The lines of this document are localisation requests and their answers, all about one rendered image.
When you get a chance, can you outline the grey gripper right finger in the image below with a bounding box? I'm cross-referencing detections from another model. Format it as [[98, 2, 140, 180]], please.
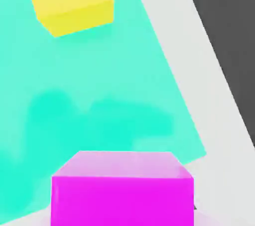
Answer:
[[193, 203, 228, 226]]

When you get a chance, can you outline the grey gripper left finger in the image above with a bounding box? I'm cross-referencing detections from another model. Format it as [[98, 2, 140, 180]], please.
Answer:
[[34, 209, 52, 226]]

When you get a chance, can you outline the small magenta cube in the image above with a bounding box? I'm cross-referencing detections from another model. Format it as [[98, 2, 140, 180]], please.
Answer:
[[50, 150, 195, 226]]

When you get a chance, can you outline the large turquoise box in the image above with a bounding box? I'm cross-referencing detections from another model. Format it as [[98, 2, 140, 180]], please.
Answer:
[[0, 0, 207, 226]]

